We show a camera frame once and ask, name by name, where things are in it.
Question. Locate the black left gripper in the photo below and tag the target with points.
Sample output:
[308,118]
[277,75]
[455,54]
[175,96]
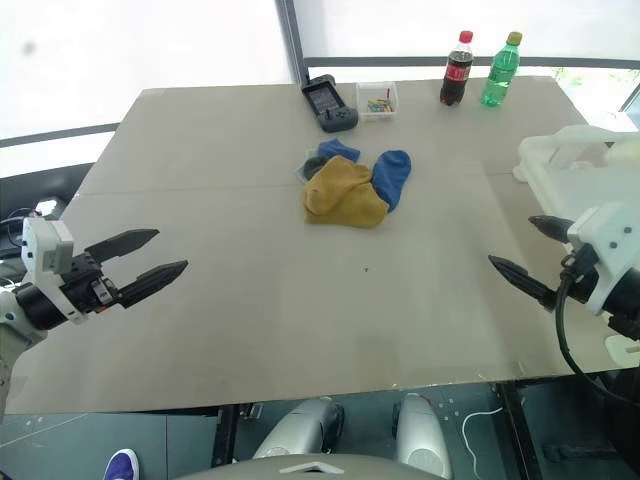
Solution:
[85,285]

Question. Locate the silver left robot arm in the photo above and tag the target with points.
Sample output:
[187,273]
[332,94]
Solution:
[27,306]

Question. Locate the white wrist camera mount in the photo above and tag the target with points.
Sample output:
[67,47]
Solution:
[610,240]
[47,250]

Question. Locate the cola bottle with red cap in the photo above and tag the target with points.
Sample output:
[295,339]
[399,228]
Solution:
[456,75]

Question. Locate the long blue sock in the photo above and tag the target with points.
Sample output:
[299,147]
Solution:
[392,175]

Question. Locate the clear plastic bag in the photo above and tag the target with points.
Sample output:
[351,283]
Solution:
[301,170]

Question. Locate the white plastic tray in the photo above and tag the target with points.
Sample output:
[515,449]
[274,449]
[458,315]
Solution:
[565,185]

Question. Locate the mustard yellow sock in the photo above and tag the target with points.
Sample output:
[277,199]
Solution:
[340,197]

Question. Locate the black handheld controller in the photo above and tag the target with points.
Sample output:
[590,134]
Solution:
[330,107]

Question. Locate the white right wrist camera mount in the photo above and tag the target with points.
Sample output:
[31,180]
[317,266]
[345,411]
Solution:
[610,240]

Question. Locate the clear box with coloured clips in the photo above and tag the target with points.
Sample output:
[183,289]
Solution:
[377,102]

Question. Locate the dark green sock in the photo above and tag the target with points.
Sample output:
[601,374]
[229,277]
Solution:
[314,166]

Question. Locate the blue cloth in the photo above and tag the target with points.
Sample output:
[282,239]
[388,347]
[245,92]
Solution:
[336,149]

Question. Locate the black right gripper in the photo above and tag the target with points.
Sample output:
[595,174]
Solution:
[582,280]

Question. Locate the grey robot torso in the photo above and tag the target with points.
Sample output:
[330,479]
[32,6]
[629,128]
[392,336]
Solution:
[250,470]

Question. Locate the black table leg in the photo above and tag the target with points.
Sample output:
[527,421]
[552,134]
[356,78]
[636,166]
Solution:
[520,430]
[226,435]

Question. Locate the silver rounded robot leg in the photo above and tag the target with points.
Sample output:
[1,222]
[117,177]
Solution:
[295,430]
[420,430]

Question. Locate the green bottle with yellow cap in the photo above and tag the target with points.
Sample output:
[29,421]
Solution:
[500,75]

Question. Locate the purple shoe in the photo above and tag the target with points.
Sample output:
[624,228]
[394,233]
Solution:
[121,465]

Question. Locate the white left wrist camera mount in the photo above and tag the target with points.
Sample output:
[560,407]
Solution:
[47,250]

